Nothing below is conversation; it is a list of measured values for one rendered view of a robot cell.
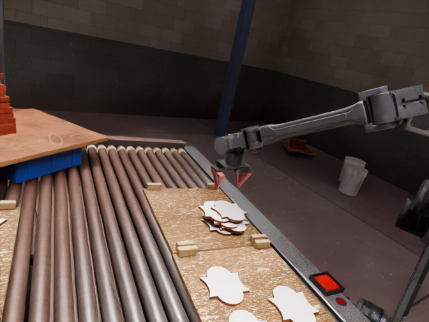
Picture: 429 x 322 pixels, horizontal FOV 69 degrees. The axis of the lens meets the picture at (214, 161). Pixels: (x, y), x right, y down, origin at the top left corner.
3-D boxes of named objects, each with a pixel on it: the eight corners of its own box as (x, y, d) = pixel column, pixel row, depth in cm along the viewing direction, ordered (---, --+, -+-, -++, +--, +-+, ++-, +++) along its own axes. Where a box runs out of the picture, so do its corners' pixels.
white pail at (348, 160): (357, 188, 466) (367, 165, 453) (337, 182, 473) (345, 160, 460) (355, 181, 493) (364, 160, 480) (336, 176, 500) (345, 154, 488)
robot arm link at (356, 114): (396, 126, 83) (388, 85, 82) (394, 128, 78) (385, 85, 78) (255, 153, 108) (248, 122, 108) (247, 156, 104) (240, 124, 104)
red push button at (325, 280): (325, 277, 101) (327, 273, 101) (339, 291, 96) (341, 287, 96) (311, 280, 99) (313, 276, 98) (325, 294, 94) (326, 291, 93)
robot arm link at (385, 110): (438, 117, 75) (430, 76, 75) (376, 130, 80) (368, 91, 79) (396, 120, 117) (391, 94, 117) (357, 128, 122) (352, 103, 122)
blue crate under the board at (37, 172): (34, 143, 150) (35, 122, 147) (83, 164, 140) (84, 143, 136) (-38, 158, 123) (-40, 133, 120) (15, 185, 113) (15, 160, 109)
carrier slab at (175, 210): (218, 190, 144) (219, 187, 143) (267, 246, 110) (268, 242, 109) (142, 191, 128) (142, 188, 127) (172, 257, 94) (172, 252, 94)
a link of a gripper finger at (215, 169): (206, 184, 114) (210, 161, 111) (223, 183, 118) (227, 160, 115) (215, 193, 109) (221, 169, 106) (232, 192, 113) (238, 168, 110)
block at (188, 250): (195, 252, 96) (196, 244, 95) (196, 255, 95) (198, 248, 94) (175, 253, 93) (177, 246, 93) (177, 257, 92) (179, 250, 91)
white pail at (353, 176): (332, 188, 446) (341, 163, 433) (343, 185, 464) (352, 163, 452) (351, 198, 424) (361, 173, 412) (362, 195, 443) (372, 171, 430)
